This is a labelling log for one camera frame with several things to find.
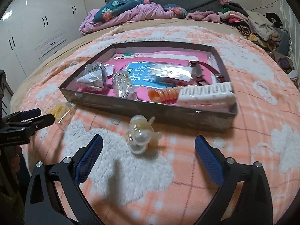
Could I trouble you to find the yellow hair ties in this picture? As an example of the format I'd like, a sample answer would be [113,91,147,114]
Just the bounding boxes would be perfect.
[46,101,76,124]

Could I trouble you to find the black chain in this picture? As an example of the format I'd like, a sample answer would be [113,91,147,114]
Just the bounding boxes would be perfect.
[76,70,106,92]

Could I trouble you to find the rhinestone clip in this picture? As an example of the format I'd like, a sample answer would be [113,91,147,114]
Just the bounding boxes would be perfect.
[83,62,107,80]

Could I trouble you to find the clear bag with bracelet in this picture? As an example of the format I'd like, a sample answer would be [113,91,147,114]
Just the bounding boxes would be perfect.
[112,70,137,100]

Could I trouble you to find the pearl cream hair claw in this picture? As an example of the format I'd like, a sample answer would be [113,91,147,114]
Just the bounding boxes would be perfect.
[126,115,162,155]

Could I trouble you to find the white hair claw clip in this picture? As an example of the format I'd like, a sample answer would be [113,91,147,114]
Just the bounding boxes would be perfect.
[176,82,236,107]

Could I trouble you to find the orange spiral hair tie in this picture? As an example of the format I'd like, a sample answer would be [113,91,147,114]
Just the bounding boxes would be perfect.
[147,86,181,104]

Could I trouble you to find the red bead earring card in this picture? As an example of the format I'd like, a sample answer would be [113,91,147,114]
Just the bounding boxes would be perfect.
[148,62,192,82]

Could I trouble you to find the white wardrobe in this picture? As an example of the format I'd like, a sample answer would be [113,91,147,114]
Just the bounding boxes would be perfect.
[1,0,86,92]

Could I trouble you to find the pink book in box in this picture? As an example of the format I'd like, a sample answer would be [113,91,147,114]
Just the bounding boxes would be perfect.
[73,50,216,101]

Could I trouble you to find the orange plaid cloud blanket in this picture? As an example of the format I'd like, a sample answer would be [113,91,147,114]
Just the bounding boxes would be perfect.
[10,26,299,224]

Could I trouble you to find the navy floral pillow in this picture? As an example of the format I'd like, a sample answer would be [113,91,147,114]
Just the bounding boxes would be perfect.
[93,0,151,23]

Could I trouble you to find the dark shallow cardboard box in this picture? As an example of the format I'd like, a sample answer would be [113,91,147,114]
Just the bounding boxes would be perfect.
[59,41,237,132]

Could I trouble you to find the pink quilt on bed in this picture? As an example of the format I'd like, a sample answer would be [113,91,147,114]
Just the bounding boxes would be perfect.
[79,3,188,36]

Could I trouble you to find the pile of clothes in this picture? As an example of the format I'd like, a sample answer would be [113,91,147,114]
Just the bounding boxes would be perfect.
[186,0,299,85]

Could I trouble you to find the white striped curtain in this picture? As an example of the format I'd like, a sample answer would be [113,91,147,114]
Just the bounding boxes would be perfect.
[280,0,299,62]

